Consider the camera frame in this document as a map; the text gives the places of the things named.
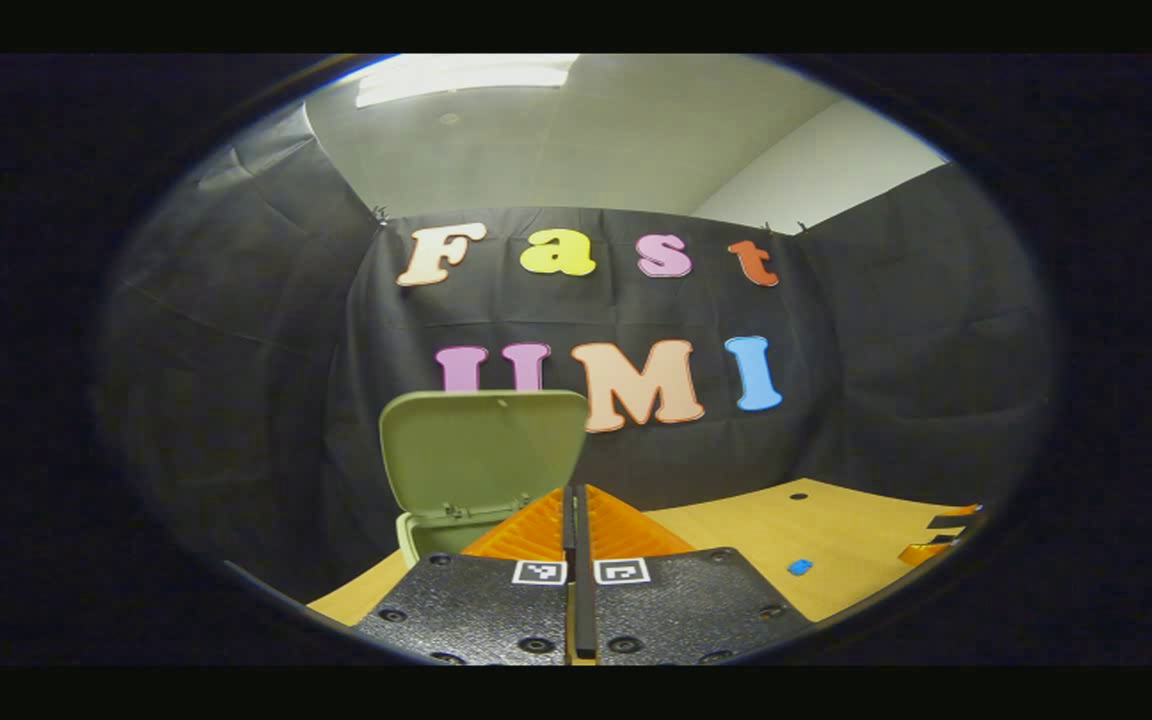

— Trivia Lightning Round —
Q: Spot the black backdrop cloth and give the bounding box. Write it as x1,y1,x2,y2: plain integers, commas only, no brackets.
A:
96,100,1055,601

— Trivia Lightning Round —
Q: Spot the green desktop garbage bin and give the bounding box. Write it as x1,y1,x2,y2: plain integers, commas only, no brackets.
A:
379,390,589,569

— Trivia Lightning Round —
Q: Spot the ceiling light panel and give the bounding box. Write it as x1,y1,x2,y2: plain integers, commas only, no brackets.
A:
354,55,579,109

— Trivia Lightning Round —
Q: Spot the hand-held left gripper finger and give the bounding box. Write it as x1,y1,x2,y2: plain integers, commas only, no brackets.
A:
351,487,577,666
576,485,817,666

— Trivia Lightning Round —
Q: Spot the wooden desktop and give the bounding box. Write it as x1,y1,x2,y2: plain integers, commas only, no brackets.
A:
306,478,982,627

